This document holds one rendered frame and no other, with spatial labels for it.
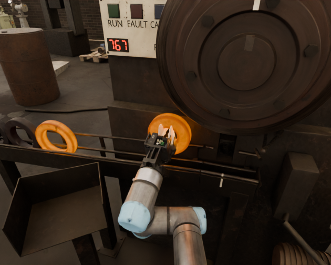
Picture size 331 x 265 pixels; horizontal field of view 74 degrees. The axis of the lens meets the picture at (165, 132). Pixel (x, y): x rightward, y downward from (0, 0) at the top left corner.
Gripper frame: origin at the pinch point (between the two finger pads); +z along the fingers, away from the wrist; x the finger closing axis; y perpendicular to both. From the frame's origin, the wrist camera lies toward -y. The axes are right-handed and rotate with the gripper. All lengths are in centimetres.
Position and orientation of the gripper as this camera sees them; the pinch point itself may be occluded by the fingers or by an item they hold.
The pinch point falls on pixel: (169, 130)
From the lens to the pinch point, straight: 77.1
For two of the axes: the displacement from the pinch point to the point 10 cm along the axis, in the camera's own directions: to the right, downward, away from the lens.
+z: 2.7, -7.1, 6.5
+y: -0.9, -6.9, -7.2
